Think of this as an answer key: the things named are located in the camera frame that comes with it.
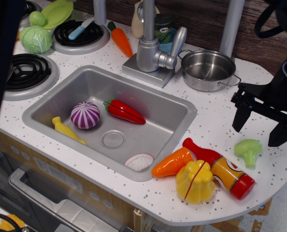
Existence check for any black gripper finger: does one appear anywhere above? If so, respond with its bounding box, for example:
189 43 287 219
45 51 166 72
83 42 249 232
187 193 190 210
232 101 253 132
268 121 287 147

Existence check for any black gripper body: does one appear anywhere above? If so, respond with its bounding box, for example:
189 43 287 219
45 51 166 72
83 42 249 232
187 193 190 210
231 83 287 122

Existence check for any green toy broccoli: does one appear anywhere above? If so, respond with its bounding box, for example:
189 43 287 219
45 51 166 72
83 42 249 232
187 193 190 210
234 139 263 167

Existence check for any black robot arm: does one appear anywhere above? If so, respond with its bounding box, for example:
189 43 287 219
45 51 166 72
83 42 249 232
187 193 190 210
231 0 287 147

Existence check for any stainless steel pot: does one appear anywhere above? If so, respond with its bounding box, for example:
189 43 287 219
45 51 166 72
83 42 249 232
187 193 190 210
178 49 241 92

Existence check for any red toy ketchup bottle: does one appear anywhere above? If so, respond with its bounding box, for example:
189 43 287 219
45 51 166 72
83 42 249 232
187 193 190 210
183 138 256 200

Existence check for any silver right support pole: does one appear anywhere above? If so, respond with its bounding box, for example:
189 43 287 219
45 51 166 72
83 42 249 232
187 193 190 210
219 0 245 58

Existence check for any silver support pole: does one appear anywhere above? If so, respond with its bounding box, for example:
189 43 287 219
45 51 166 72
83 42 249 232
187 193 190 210
93 0 107 25
219 0 245 58

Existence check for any yellow toy bell pepper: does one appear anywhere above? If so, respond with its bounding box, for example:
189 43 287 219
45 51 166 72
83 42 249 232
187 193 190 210
175 160 215 204

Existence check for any orange toy carrot half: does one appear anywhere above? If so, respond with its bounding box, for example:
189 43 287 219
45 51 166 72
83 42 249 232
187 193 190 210
151 147 194 177

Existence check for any silver toy faucet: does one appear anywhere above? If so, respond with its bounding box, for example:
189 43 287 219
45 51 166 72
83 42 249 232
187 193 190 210
122 0 187 87

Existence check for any blue toy bowl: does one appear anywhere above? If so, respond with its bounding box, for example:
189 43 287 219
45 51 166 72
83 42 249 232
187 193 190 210
159 28 177 53

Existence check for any white toy onion half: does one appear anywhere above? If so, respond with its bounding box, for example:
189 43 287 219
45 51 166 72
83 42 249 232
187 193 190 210
124 153 154 172

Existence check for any silver toy sink basin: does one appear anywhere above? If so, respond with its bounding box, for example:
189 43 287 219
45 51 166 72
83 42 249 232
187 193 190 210
22 65 197 181

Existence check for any green toy can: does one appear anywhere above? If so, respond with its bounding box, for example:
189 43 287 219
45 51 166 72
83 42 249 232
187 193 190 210
154 14 172 40

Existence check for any red toy chili pepper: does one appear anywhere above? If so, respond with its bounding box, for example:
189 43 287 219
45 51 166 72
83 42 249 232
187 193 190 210
103 99 146 124

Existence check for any cream toy bottle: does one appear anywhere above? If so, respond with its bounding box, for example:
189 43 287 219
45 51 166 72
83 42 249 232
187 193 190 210
131 0 160 41

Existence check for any orange toy carrot with leaves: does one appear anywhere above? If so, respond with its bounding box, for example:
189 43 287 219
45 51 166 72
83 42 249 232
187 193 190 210
107 21 133 58

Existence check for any purple striped toy onion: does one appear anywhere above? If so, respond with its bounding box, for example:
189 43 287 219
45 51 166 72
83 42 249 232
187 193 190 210
71 101 100 130

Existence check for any back right stove burner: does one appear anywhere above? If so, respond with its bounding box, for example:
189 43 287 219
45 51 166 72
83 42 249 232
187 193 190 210
51 20 110 55

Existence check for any stove burner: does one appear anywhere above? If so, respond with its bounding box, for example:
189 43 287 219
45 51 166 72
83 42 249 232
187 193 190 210
3 53 59 101
51 20 110 55
19 0 42 28

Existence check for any silver left support pole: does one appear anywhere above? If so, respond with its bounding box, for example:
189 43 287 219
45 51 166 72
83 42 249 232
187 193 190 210
93 0 107 25

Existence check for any yellow toy squash piece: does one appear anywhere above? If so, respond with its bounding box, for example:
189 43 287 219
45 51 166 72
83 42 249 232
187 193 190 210
52 116 87 145

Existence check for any green toy plate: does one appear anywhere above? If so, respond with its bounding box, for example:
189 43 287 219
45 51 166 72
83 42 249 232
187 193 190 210
41 0 74 29

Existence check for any front left stove burner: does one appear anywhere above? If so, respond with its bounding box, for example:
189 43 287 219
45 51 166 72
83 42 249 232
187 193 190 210
3 53 59 101

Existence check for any green toy cabbage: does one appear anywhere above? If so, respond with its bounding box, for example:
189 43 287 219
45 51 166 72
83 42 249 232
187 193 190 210
19 25 53 54

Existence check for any green toy ball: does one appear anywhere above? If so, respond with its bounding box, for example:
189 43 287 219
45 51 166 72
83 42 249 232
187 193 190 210
29 11 46 26

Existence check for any back left stove burner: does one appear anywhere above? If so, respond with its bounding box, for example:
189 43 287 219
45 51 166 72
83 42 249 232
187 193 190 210
19 0 42 28

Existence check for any yellow object bottom left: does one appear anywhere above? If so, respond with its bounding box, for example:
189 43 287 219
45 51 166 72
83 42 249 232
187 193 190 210
0 214 26 231

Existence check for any blue handled toy knife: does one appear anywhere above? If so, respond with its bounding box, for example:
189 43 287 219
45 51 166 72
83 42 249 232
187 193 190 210
68 17 94 40

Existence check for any grey oven door handle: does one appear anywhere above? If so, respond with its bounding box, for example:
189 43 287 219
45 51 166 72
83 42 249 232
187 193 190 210
8 168 69 218

